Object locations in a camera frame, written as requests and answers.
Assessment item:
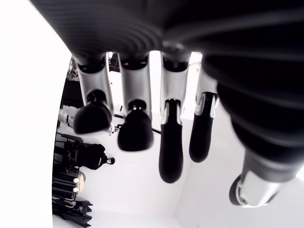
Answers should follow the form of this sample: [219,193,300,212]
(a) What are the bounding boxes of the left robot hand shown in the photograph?
[28,0,304,209]

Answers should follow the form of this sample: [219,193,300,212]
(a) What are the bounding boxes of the black cabinet on casters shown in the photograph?
[62,79,84,107]

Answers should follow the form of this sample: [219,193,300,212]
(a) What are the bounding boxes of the silver humanoid robot legs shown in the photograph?
[58,108,80,130]

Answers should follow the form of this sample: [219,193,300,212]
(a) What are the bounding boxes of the black backpack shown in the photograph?
[79,143,116,171]

